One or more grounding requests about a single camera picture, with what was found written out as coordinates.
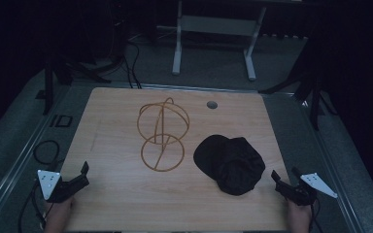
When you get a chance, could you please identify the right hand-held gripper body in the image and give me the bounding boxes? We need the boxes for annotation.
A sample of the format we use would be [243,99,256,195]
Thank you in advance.
[275,172,339,207]

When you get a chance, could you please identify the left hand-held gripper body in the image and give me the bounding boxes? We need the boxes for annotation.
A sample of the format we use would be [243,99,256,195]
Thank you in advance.
[37,169,80,204]

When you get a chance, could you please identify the black cap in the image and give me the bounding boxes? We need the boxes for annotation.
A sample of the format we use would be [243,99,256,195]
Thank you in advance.
[192,134,267,197]

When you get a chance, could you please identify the gold wire hat stand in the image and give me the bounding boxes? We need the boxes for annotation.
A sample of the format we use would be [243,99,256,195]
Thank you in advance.
[136,96,191,173]

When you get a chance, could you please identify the person's right hand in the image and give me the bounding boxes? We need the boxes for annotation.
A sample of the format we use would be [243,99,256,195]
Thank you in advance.
[286,197,314,233]

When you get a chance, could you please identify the person's left hand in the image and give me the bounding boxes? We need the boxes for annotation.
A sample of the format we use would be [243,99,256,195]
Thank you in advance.
[44,196,76,233]

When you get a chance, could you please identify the black tripod stand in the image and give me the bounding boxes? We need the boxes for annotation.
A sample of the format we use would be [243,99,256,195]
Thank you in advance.
[42,52,113,117]
[257,42,339,132]

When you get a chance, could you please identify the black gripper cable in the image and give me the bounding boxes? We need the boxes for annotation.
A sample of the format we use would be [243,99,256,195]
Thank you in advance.
[309,196,325,233]
[17,181,48,233]

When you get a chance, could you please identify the black coiled cable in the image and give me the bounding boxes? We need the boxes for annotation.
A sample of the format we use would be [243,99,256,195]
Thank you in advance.
[32,139,61,166]

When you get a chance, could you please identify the black floor cables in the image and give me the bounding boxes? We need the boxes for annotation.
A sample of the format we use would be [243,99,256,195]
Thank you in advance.
[121,33,144,90]

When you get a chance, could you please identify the white desk frame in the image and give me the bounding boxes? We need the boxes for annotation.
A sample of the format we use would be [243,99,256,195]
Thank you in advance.
[171,0,268,83]

